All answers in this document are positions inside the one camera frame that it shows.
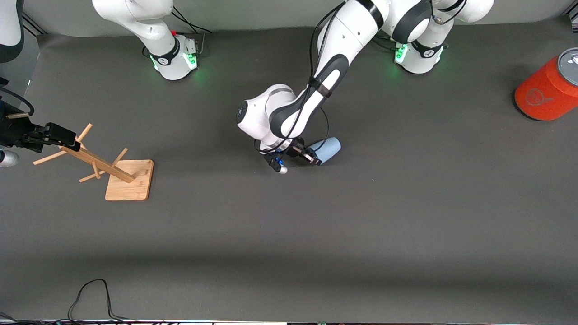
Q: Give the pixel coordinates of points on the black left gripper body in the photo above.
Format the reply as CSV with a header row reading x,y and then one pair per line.
x,y
295,151

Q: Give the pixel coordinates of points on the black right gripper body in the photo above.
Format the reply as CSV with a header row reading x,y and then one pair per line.
x,y
13,131

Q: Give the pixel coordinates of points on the light blue plastic cup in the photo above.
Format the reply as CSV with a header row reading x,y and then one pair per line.
x,y
328,148

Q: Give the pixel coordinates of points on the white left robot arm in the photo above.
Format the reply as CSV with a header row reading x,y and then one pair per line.
x,y
343,36

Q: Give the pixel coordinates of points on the wooden mug tree stand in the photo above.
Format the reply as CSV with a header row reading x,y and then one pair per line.
x,y
131,180

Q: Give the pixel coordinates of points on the orange cylindrical can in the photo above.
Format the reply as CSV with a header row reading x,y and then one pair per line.
x,y
546,88

